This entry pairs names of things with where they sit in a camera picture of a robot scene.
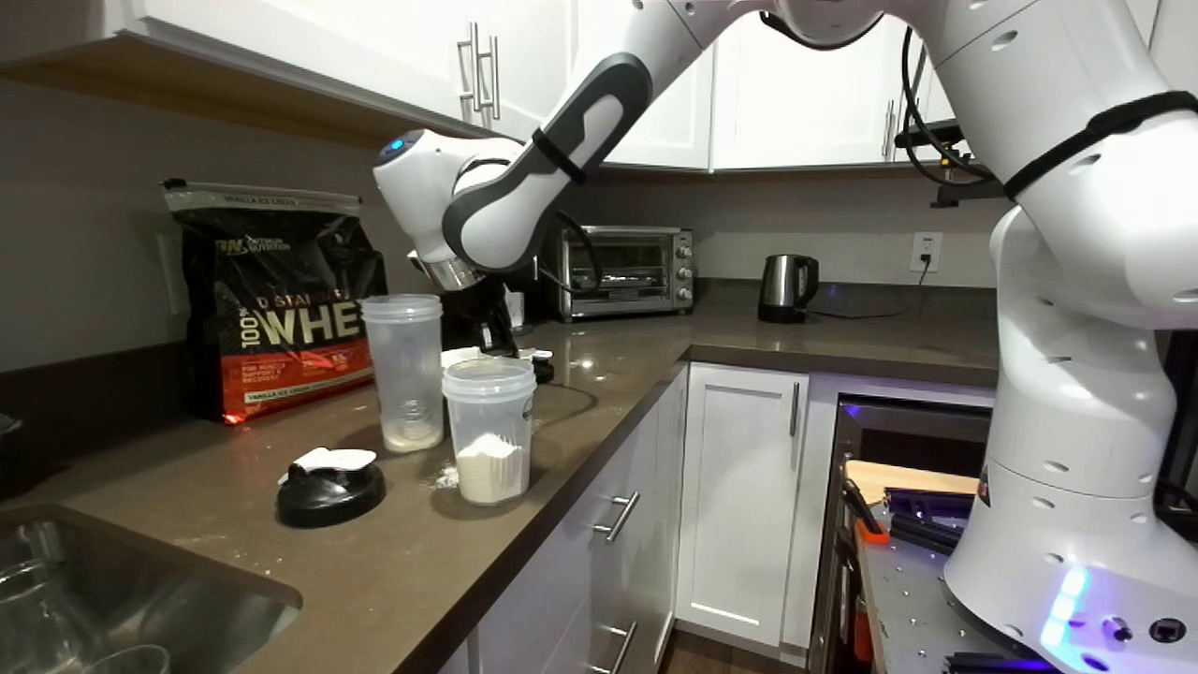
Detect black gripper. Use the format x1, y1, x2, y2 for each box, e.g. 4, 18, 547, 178
433, 279, 522, 363

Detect short clear shaker bottle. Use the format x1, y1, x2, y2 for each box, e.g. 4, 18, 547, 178
438, 355, 544, 510

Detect tall clear shaker bottle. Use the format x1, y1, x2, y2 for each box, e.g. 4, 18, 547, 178
361, 292, 451, 455

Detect silver toaster oven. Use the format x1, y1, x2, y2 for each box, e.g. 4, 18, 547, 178
553, 219, 700, 322

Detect black whey protein bag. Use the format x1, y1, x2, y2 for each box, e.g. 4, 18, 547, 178
161, 176, 392, 430

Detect flat cabinet drawer front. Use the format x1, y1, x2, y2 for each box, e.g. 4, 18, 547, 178
547, 534, 688, 674
547, 370, 692, 604

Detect white upper cabinet door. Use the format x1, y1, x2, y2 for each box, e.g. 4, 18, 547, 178
124, 0, 478, 122
572, 32, 719, 173
477, 0, 580, 143
708, 21, 907, 173

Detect panelled corner cabinet door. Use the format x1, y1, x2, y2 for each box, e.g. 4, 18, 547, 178
675, 359, 815, 650

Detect silver electric kettle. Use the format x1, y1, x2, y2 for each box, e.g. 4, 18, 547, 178
755, 251, 824, 325

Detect stainless steel sink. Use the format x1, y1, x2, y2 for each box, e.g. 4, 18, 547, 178
0, 503, 308, 674

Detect orange and black tool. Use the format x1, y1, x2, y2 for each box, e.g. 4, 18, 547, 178
834, 470, 897, 555

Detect wooden board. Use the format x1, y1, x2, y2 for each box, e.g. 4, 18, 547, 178
844, 455, 984, 510

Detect perforated robot mounting table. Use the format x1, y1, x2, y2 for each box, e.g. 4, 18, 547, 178
815, 520, 1198, 674

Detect silver bar drawer handle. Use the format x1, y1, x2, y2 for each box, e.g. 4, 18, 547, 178
589, 491, 643, 545
585, 616, 635, 674

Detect silver upper cabinet handle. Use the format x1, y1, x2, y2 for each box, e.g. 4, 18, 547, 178
484, 32, 506, 127
454, 18, 487, 122

